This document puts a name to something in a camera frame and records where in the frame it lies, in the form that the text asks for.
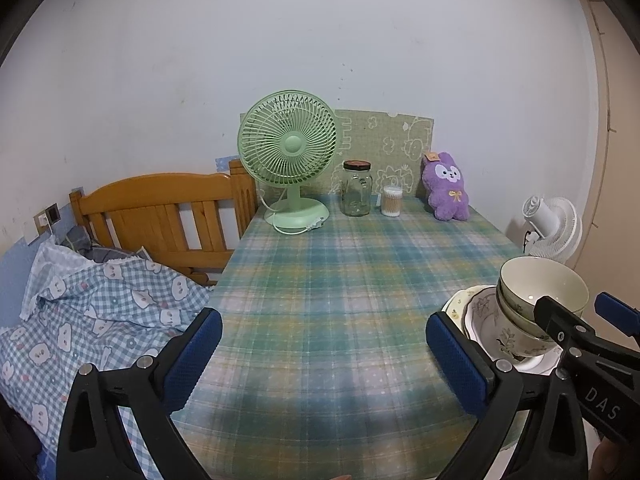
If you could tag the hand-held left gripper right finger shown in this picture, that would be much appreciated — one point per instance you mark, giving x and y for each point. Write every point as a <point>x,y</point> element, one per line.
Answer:
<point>457,365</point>

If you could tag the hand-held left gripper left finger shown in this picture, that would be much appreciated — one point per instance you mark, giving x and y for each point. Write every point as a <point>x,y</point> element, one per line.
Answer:
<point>195,360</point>

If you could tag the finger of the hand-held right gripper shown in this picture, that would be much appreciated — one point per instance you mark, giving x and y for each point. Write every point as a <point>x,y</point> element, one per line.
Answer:
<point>620,317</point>
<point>555,315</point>

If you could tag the cream floral bowl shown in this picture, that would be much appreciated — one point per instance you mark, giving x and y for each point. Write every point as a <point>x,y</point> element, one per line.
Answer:
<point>515,340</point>
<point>540,280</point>
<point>505,310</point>

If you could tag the white plate with purple print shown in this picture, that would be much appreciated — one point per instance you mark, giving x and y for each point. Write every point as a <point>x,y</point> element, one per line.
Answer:
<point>482,327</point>

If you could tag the large yellow floral plate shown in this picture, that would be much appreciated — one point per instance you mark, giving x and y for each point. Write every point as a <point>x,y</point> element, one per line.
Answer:
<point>451,312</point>

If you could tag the white clip fan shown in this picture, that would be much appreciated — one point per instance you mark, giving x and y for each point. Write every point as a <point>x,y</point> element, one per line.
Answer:
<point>550,225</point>

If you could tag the blue checked bear blanket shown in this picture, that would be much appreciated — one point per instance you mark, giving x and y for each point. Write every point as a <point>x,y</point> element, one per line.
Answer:
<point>100,290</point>

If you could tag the beige door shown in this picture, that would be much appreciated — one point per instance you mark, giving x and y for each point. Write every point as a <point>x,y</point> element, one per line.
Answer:
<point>620,185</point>

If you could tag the grey printed pillow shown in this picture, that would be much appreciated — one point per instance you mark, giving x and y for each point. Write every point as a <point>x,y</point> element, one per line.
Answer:
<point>80,240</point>

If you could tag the purple plush toy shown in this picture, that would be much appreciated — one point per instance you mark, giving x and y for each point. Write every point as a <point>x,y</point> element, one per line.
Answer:
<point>445,185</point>

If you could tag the cotton swab container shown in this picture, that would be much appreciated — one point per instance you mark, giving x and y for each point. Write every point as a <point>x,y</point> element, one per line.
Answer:
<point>391,205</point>

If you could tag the wooden bed headboard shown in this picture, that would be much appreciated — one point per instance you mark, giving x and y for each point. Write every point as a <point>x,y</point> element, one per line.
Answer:
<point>150,190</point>

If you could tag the glass jar with dark lid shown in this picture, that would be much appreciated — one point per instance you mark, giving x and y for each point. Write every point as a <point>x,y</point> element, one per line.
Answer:
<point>356,195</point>

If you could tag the blue paper patch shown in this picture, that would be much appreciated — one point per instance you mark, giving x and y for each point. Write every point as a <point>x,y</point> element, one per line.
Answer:
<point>222,162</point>

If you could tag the green desk fan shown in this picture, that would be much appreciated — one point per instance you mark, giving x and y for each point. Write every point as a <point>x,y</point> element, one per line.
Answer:
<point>287,145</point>

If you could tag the green patterned mat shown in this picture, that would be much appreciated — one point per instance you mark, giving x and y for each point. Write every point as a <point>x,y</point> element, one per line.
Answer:
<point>380,130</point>

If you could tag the wall socket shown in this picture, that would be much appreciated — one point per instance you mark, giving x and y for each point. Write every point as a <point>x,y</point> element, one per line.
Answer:
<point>51,213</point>

